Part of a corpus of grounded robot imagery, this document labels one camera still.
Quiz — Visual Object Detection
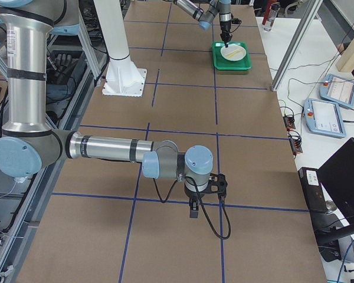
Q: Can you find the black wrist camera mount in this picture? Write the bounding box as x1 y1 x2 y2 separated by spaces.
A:
231 18 242 25

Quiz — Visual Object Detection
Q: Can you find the blue teach pendant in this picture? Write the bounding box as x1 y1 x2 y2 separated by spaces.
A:
319 74 354 108
303 98 346 139

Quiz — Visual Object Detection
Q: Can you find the yellow plastic spoon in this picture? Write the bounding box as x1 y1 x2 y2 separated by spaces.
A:
227 50 246 58

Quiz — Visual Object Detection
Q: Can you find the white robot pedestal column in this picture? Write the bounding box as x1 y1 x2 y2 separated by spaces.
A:
94 0 147 97

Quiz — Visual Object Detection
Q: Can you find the far blue teach pendant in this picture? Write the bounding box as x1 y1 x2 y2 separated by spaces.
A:
319 74 354 108

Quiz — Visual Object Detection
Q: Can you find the black monitor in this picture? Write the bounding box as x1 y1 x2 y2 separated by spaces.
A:
315 137 354 245

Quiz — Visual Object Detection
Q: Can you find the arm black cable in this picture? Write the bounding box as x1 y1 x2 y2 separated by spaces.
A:
152 175 232 240

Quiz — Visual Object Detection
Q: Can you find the black mini computer box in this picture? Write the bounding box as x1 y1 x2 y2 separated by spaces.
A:
298 167 337 215

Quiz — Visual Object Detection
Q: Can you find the clear water bottle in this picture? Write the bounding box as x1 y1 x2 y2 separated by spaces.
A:
264 2 280 31

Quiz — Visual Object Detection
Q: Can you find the near blue teach pendant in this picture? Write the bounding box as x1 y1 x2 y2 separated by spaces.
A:
303 98 346 139

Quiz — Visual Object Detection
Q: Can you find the white round bowl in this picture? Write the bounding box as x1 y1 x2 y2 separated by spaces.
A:
220 44 247 61

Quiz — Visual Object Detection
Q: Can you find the green plastic tray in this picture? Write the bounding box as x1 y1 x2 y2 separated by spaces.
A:
212 41 252 71

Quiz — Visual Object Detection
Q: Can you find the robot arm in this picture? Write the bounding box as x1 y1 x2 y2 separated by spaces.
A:
0 1 214 218
172 0 233 47

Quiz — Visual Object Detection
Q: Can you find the aluminium frame post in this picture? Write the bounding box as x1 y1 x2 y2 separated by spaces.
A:
271 0 323 91

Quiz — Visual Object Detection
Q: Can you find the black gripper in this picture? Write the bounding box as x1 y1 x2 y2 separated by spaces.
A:
219 21 232 47
184 188 207 219

